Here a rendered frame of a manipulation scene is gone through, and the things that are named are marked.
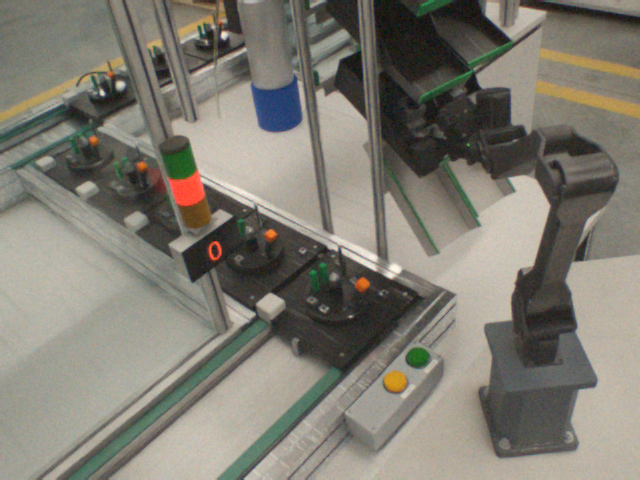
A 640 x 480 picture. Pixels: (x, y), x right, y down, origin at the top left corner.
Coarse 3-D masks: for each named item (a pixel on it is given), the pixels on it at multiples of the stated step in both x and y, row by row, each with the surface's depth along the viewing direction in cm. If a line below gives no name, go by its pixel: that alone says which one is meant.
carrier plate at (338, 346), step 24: (360, 264) 136; (288, 288) 133; (384, 288) 129; (408, 288) 128; (288, 312) 127; (384, 312) 124; (312, 336) 121; (336, 336) 121; (360, 336) 120; (336, 360) 116
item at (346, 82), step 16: (352, 64) 127; (336, 80) 128; (352, 80) 123; (352, 96) 126; (400, 96) 130; (384, 112) 127; (432, 112) 128; (384, 128) 122; (400, 144) 124; (448, 160) 123
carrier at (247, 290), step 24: (264, 216) 153; (264, 240) 143; (288, 240) 145; (312, 240) 144; (240, 264) 137; (264, 264) 136; (288, 264) 138; (312, 264) 140; (240, 288) 134; (264, 288) 133
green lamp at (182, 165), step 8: (160, 152) 96; (184, 152) 95; (192, 152) 97; (168, 160) 96; (176, 160) 96; (184, 160) 96; (192, 160) 98; (168, 168) 97; (176, 168) 96; (184, 168) 97; (192, 168) 98; (168, 176) 99; (176, 176) 97; (184, 176) 98
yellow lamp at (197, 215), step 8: (200, 200) 102; (184, 208) 102; (192, 208) 102; (200, 208) 102; (208, 208) 105; (184, 216) 103; (192, 216) 103; (200, 216) 103; (208, 216) 105; (184, 224) 105; (192, 224) 104; (200, 224) 104
